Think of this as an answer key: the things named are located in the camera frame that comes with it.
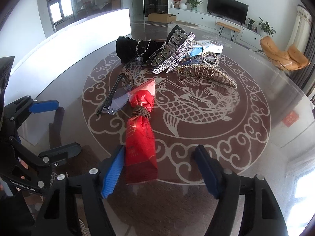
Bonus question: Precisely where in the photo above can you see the red snack packet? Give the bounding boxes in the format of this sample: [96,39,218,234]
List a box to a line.
[125,79,158,184]

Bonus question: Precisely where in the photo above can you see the rhinestone bow hair clip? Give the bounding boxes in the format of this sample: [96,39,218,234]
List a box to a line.
[149,25,195,75]

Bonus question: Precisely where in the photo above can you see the black beaded fabric pouch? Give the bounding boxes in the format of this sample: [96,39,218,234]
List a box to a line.
[116,36,164,64]

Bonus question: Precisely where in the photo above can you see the gold claw hair clip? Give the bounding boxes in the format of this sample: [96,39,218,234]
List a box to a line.
[175,52,237,89]

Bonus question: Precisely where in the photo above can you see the orange lounge chair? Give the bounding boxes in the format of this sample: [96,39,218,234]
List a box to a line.
[259,36,310,71]

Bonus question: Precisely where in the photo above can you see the blue white medicine box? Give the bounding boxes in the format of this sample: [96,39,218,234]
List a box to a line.
[190,40,223,56]

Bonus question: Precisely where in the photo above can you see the white tv cabinet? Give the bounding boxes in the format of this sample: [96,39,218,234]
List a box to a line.
[168,8,262,50]

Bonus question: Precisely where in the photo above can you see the white curtain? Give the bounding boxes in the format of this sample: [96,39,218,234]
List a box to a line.
[286,5,313,53]

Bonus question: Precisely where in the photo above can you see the green potted plant right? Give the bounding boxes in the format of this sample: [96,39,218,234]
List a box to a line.
[257,18,277,37]

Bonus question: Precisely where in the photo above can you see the green potted plant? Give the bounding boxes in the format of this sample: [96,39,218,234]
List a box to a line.
[257,18,277,37]
[186,0,203,11]

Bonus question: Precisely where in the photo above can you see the wooden bench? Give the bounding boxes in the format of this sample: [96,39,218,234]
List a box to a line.
[216,22,241,41]

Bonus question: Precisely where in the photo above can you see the small potted plant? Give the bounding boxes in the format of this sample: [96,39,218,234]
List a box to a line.
[247,18,255,30]

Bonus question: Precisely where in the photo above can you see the cardboard box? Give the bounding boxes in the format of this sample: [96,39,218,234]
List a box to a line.
[148,13,177,23]

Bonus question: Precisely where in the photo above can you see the black television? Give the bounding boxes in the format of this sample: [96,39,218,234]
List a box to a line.
[207,0,248,24]

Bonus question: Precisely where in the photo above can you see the green potted plant left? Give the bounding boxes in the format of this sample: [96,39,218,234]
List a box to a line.
[186,0,203,11]

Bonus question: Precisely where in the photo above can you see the black frame eyeglasses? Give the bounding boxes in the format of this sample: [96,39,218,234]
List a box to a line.
[96,57,143,116]

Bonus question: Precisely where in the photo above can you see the brown hair tie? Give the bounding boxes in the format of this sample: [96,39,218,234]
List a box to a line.
[118,68,138,89]

